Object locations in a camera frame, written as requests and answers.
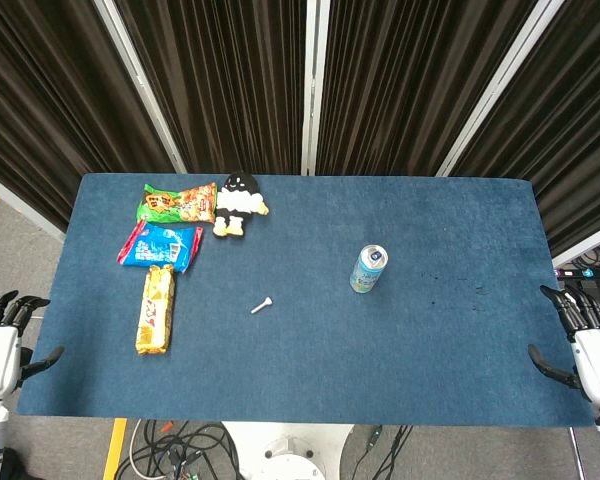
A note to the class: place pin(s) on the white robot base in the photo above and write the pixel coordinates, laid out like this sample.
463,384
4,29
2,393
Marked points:
287,450

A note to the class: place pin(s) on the black power strip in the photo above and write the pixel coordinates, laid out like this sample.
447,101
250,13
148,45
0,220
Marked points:
587,273

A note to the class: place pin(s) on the yellow floor tape strip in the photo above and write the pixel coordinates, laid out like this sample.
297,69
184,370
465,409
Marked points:
115,447

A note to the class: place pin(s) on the yellow biscuit packet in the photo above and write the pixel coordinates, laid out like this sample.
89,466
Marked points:
155,315

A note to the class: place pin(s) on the blue snack bag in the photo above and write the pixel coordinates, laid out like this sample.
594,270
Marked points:
157,247

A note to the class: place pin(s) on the green orange chips bag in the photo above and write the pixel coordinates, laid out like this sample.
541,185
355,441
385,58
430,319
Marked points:
177,204

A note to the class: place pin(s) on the dark brown curtain panel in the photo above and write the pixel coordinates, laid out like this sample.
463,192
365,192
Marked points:
220,85
45,100
410,85
570,125

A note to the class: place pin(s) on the light blue drink can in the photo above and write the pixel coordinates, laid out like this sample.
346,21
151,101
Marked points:
367,272

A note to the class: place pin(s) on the black white penguin plush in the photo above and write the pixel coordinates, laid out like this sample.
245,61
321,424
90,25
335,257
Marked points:
237,202

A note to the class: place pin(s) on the blue table cloth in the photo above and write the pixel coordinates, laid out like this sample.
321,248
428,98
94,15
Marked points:
305,350

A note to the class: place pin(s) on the white partition bottom rail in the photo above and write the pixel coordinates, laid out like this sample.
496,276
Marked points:
585,249
20,205

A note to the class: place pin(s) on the white partition post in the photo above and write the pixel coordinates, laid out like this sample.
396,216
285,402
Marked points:
140,85
500,85
312,85

